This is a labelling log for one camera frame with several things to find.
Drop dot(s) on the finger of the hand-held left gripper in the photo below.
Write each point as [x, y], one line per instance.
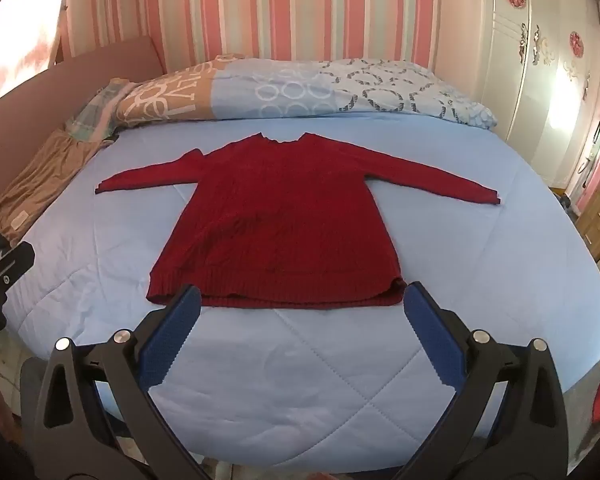
[15, 260]

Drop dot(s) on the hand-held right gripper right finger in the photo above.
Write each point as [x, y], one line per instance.
[432, 332]

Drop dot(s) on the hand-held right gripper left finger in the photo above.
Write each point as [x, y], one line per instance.
[172, 332]

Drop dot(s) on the red knit sweater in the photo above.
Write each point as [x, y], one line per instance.
[280, 220]

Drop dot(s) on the tan ruffled cloth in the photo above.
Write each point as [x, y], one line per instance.
[45, 175]

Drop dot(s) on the light blue quilted blanket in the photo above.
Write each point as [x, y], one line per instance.
[300, 400]

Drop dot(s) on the checked pastel cloth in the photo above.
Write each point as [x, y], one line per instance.
[92, 112]

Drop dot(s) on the pink padded headboard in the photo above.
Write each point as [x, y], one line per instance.
[55, 75]

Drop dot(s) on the sunlit window curtain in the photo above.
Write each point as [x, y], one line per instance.
[15, 30]

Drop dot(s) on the blue and tan patterned duvet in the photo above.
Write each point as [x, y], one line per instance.
[280, 87]

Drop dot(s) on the white wardrobe with floral decals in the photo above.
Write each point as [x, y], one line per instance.
[545, 70]

